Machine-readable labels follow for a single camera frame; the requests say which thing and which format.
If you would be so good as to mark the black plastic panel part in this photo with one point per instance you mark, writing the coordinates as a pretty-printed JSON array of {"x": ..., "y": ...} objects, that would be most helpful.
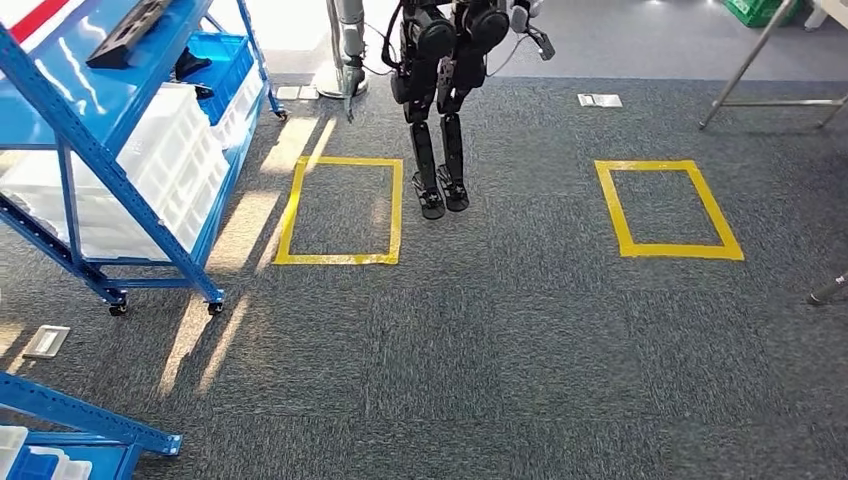
[{"x": 126, "y": 33}]

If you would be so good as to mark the yellow floor tape square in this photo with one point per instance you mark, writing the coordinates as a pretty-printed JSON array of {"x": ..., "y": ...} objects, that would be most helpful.
[{"x": 344, "y": 258}]

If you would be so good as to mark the black humanoid robot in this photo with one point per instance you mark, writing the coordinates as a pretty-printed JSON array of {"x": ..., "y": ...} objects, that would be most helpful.
[{"x": 424, "y": 66}]

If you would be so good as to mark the white round stand base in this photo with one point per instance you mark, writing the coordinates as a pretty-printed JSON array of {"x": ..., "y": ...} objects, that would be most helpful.
[{"x": 328, "y": 86}]

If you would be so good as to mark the metal floor outlet cover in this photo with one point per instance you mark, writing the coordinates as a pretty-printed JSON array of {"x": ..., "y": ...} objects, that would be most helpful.
[
  {"x": 599, "y": 100},
  {"x": 46, "y": 342},
  {"x": 309, "y": 93},
  {"x": 287, "y": 93}
]

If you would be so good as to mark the blue plastic crate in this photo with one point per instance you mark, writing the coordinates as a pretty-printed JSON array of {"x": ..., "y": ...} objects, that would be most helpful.
[
  {"x": 33, "y": 467},
  {"x": 222, "y": 66}
]

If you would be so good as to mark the black small item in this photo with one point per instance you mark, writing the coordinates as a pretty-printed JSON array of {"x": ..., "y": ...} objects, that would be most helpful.
[{"x": 192, "y": 66}]

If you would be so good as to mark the stainless steel table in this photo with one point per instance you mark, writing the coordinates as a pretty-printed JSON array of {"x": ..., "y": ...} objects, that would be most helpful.
[{"x": 746, "y": 63}]

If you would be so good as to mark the green plastic crate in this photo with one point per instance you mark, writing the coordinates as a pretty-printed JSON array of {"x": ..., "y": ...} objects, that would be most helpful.
[{"x": 762, "y": 10}]

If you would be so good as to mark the white object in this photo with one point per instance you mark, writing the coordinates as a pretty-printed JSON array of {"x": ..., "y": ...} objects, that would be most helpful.
[{"x": 818, "y": 16}]

